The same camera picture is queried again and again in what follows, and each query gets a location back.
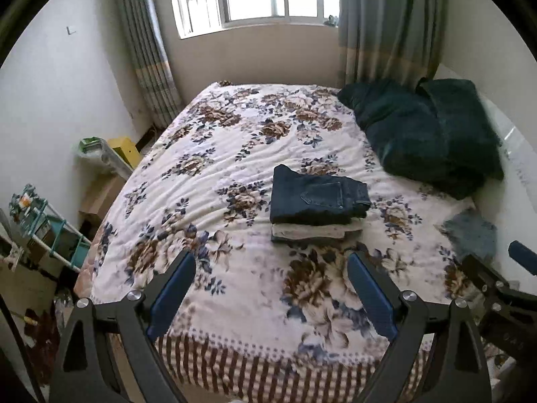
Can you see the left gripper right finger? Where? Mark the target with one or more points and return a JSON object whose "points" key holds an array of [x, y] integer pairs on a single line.
{"points": [[456, 369]]}

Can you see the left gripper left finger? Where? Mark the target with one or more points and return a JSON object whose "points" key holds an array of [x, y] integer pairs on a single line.
{"points": [[85, 368]]}

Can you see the dark blue denim jeans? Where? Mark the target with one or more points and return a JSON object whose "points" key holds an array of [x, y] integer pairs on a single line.
{"points": [[315, 200]]}

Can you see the grey blue crumpled clothes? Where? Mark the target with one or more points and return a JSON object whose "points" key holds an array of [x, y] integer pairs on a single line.
{"points": [[470, 235]]}

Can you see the white bed headboard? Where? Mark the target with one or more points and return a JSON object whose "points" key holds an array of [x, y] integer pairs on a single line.
{"points": [[510, 204]]}

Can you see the teal white storage rack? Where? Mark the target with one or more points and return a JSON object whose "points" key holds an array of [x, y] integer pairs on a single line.
{"points": [[41, 224]]}

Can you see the small dark teal pillow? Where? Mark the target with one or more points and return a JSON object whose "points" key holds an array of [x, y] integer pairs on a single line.
{"points": [[472, 145]]}

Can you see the floral bed blanket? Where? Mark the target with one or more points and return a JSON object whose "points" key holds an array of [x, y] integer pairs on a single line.
{"points": [[266, 321]]}

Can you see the large dark teal pillow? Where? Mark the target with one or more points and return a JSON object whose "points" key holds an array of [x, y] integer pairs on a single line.
{"points": [[404, 132]]}

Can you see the white and green appliance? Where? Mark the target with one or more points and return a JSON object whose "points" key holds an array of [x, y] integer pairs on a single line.
{"points": [[97, 152]]}

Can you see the yellow box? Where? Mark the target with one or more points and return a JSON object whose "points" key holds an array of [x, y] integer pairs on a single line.
{"points": [[126, 149]]}

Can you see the left striped curtain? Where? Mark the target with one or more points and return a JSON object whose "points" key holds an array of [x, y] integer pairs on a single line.
{"points": [[149, 57]]}

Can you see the right teal curtain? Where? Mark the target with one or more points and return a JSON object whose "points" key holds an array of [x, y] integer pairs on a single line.
{"points": [[399, 40]]}

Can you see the cardboard box by wall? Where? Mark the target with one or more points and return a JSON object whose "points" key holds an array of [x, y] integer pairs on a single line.
{"points": [[100, 197]]}

